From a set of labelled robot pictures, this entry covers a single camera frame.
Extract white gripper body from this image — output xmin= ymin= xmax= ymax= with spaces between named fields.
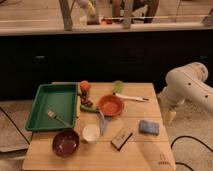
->
xmin=161 ymin=105 xmax=176 ymax=126

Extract blue sponge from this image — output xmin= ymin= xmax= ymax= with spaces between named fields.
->
xmin=139 ymin=120 xmax=159 ymax=135

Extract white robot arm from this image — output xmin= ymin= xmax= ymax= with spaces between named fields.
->
xmin=157 ymin=62 xmax=213 ymax=125

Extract white paper cup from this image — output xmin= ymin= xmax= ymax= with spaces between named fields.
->
xmin=82 ymin=124 xmax=100 ymax=143

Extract green brush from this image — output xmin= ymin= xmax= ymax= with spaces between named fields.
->
xmin=112 ymin=80 xmax=124 ymax=93

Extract orange bowl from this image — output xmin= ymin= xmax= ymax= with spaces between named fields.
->
xmin=97 ymin=94 xmax=124 ymax=117

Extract blue plastic spoon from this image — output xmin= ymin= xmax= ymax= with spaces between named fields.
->
xmin=99 ymin=110 xmax=107 ymax=135

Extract green toy vegetable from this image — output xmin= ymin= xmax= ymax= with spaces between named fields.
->
xmin=80 ymin=105 xmax=99 ymax=113

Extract dark toy grapes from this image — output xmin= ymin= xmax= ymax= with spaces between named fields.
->
xmin=80 ymin=94 xmax=93 ymax=107

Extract yellow toy corn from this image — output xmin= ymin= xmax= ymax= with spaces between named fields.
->
xmin=76 ymin=96 xmax=81 ymax=118

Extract dark red bowl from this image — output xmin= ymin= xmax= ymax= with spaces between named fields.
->
xmin=52 ymin=130 xmax=79 ymax=158

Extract green plastic tray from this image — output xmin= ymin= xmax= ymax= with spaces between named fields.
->
xmin=25 ymin=83 xmax=78 ymax=131

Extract silver fork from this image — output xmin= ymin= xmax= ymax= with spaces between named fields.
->
xmin=47 ymin=110 xmax=70 ymax=127

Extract black floor cable right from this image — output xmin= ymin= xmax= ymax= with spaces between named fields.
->
xmin=170 ymin=134 xmax=213 ymax=171

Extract black floor cable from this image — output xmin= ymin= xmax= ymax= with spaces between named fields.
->
xmin=0 ymin=106 xmax=32 ymax=146
xmin=170 ymin=134 xmax=213 ymax=171

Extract black floor cable left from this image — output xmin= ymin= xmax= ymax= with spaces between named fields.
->
xmin=0 ymin=106 xmax=32 ymax=146

